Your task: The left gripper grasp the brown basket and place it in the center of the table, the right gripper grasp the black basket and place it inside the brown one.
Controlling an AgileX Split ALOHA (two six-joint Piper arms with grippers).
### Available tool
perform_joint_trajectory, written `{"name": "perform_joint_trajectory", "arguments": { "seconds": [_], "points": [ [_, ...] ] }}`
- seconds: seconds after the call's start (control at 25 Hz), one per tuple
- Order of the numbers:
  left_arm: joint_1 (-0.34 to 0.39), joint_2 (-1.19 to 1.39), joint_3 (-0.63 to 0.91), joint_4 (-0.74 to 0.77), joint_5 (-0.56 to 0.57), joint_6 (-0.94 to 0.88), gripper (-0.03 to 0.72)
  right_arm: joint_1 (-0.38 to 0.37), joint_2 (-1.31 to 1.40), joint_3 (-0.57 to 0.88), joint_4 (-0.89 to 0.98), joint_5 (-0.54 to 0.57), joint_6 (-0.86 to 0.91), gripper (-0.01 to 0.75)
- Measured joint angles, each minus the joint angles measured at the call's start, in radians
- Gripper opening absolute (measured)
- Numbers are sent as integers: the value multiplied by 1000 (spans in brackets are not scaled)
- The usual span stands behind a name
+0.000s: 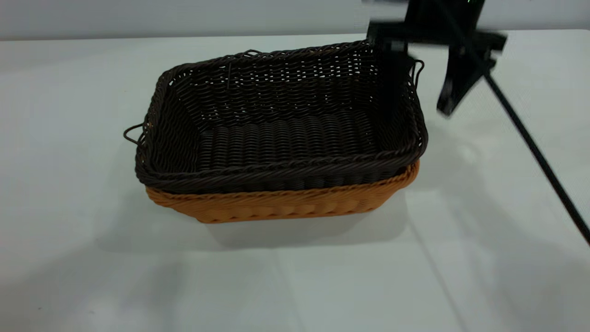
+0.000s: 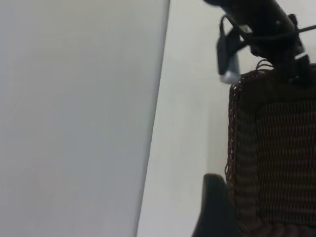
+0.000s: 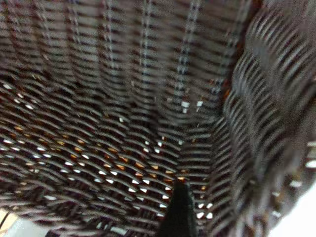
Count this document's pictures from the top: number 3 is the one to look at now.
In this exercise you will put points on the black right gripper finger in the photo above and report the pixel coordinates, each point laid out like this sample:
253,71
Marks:
180,214

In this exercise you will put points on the dark brown woven wicker basket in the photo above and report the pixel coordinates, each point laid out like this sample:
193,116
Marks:
123,74

